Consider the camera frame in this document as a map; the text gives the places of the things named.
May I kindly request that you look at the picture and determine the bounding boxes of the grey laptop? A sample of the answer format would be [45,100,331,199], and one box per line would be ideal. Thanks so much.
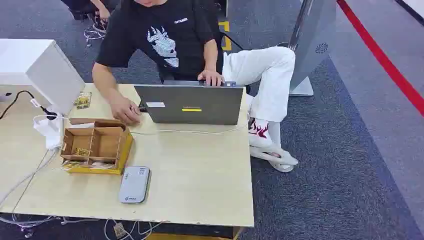
[134,80,245,126]

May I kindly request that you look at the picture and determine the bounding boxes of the grey card reader device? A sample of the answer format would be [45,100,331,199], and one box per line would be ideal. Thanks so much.
[118,165,152,205]

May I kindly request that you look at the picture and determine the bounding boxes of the wooden card box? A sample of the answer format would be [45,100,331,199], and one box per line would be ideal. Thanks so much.
[60,118,135,176]

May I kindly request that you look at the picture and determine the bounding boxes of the yellow box under desk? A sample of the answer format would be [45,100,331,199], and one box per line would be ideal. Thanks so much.
[145,226,243,240]

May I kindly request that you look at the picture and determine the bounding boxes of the gold card pack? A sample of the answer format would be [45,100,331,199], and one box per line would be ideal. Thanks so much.
[73,91,93,111]

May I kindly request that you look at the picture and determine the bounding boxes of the grey standing panel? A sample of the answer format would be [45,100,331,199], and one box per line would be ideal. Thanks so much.
[287,0,338,97]

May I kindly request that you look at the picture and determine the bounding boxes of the chair base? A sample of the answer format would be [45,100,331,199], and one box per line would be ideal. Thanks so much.
[83,25,108,48]

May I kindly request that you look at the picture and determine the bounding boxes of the person in background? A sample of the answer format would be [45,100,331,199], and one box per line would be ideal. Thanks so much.
[60,0,113,33]

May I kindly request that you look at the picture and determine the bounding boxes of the white power adapter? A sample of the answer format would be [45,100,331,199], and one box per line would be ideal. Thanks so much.
[32,113,65,150]

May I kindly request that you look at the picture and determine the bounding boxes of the white monitor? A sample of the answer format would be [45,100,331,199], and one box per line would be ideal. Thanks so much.
[0,38,87,116]

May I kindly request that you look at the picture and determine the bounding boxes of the tangled cables under desk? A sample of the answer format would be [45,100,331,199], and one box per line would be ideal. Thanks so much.
[0,213,164,240]

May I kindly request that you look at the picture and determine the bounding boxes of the bundle of white cables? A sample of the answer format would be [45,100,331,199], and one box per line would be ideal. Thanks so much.
[0,147,61,209]

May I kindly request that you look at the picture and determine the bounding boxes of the black cable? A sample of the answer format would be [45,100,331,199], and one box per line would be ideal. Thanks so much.
[0,90,58,121]

